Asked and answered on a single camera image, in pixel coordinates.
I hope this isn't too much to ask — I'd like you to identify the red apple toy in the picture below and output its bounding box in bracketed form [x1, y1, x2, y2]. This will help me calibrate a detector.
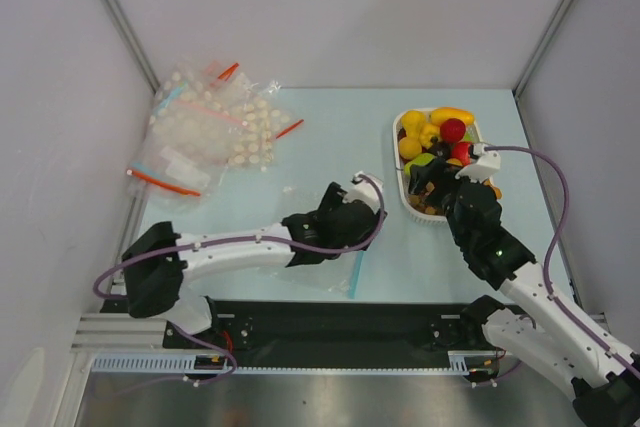
[451, 141, 474, 166]

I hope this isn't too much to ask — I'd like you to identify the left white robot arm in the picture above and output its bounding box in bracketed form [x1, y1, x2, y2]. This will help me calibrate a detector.
[121, 174, 386, 347]

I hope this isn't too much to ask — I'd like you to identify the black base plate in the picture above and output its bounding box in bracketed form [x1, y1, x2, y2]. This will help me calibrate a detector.
[99, 296, 506, 369]

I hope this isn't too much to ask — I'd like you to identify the grey slotted cable duct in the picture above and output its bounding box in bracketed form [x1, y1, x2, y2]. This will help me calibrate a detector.
[91, 352, 501, 376]

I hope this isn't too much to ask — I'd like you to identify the green pear toy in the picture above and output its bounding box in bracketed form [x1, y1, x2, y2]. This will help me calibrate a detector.
[403, 152, 435, 176]

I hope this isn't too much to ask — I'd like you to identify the red strawberry toy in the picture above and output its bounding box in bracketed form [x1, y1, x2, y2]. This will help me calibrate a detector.
[440, 118, 467, 144]

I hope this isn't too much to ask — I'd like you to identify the yellow pear toy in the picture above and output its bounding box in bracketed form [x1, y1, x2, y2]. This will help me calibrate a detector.
[401, 110, 427, 138]

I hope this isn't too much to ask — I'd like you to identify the yellow bell pepper toy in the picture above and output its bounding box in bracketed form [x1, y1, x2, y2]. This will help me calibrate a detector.
[418, 122, 442, 150]

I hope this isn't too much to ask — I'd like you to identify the pile of spare zip bags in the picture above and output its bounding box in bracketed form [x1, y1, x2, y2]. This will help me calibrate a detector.
[126, 60, 304, 208]

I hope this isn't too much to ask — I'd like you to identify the orange ginger toy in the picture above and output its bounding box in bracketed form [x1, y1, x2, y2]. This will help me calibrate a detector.
[483, 179, 503, 200]

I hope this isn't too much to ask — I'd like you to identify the yellow mango toy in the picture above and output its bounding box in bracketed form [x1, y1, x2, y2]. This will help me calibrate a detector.
[429, 107, 475, 126]

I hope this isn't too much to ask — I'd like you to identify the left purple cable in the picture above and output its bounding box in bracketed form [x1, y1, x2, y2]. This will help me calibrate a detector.
[93, 174, 387, 301]

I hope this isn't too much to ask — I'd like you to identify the clear blue-zipper bag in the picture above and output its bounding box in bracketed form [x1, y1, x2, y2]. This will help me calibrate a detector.
[258, 252, 364, 299]

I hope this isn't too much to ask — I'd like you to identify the white perforated basket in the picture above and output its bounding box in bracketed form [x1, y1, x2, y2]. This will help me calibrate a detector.
[393, 107, 502, 227]

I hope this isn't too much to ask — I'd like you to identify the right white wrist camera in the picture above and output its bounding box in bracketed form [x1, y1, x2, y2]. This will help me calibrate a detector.
[455, 142, 501, 183]

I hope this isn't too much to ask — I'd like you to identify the orange toy fruit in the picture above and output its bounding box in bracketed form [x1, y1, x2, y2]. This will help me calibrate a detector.
[397, 136, 422, 161]

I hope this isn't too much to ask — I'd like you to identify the brown longan bunch toy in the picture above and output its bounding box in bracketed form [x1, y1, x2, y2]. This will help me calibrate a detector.
[408, 182, 443, 216]

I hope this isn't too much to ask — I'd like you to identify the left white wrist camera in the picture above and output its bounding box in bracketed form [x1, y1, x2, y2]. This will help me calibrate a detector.
[343, 171, 384, 214]

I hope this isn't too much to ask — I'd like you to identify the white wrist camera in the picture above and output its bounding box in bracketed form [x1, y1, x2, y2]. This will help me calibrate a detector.
[343, 171, 384, 214]
[455, 142, 501, 183]

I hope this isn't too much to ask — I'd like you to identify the dark purple plum toy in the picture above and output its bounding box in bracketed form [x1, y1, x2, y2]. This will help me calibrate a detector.
[428, 141, 451, 160]

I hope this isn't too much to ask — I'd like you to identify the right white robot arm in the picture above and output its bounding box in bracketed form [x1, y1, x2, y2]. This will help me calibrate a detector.
[408, 152, 639, 426]

